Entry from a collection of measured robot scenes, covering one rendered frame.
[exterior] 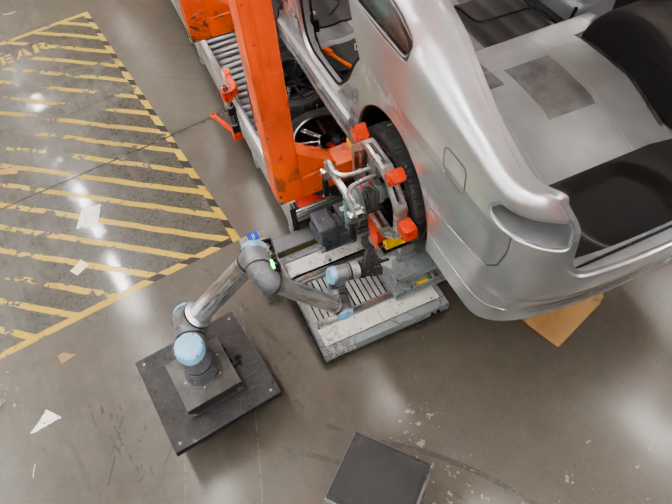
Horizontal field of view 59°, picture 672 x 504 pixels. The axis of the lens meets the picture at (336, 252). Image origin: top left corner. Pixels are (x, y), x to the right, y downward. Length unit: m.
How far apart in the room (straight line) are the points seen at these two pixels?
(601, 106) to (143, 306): 3.00
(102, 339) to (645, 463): 3.18
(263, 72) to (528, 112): 1.43
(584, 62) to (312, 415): 2.54
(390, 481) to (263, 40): 2.13
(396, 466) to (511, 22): 3.05
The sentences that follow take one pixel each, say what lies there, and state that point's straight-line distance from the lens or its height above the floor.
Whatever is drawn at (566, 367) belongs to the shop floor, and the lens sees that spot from 3.72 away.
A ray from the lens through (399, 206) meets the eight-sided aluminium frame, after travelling 2.97.
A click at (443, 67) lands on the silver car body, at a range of 2.49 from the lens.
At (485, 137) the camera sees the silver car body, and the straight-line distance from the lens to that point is 2.30.
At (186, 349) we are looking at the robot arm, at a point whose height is 0.66.
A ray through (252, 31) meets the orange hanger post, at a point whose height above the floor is 1.69.
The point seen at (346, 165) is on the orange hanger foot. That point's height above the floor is 0.65.
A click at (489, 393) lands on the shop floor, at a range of 3.56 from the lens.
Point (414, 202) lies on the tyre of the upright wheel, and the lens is 2.96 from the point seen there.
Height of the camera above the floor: 3.21
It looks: 53 degrees down
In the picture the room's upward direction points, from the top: 6 degrees counter-clockwise
